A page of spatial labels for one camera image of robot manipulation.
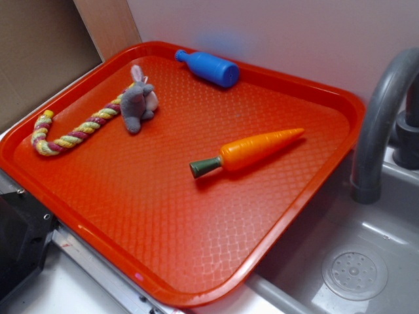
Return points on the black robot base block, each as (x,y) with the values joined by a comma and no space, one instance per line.
(26,232)

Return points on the orange plastic toy carrot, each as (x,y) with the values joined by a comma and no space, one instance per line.
(245,152)

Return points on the blue plastic toy bottle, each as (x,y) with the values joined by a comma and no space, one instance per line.
(216,70)

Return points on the grey plush bunny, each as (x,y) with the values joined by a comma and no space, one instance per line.
(139,102)

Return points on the red plastic tray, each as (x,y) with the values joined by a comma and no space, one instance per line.
(185,241)

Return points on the grey toy faucet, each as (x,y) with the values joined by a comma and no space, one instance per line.
(391,117)

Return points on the grey plastic sink basin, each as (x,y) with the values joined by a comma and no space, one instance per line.
(289,276)

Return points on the round sink drain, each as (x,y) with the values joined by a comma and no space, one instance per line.
(354,274)

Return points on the brown cardboard panel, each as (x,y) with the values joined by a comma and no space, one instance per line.
(47,45)

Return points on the striped rope candy cane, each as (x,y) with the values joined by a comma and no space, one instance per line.
(77,135)

